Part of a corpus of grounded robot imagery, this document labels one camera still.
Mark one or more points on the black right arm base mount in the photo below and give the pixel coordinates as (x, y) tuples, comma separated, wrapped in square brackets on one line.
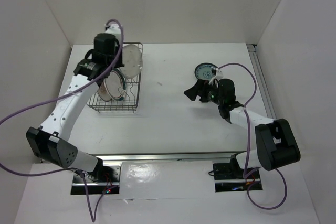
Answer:
[(227, 178)]

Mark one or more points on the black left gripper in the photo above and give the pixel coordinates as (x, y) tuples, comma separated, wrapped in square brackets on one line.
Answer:
[(119, 63)]

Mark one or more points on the clear round plate stand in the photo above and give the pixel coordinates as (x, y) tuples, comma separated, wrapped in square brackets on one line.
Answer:
[(132, 60)]

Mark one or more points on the grey wire dish rack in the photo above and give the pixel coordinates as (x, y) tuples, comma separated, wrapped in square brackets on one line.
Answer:
[(123, 92)]

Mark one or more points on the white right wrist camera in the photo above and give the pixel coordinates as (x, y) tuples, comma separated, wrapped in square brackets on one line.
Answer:
[(217, 75)]

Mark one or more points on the small blue patterned plate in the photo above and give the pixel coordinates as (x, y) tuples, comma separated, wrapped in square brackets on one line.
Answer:
[(205, 71)]

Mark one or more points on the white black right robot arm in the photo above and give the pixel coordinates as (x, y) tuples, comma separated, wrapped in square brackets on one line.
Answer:
[(271, 143)]

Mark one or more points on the white plate green red rings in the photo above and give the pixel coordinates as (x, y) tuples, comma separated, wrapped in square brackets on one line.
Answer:
[(116, 86)]

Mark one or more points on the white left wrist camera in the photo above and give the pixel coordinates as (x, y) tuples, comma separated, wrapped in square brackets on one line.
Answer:
[(113, 29)]

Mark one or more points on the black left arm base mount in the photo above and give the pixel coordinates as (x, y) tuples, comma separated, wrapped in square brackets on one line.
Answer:
[(109, 181)]

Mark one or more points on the white plate orange sunburst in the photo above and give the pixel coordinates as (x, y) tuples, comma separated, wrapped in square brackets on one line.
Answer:
[(103, 94)]

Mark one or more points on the aluminium front rail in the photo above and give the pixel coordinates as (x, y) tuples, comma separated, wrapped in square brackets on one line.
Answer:
[(166, 156)]

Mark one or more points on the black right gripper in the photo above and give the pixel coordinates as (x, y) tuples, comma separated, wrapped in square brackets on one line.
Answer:
[(200, 88)]

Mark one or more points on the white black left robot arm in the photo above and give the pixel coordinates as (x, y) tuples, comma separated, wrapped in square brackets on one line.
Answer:
[(50, 140)]

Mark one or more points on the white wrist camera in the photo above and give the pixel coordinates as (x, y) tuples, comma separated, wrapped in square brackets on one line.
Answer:
[(113, 29), (217, 75)]

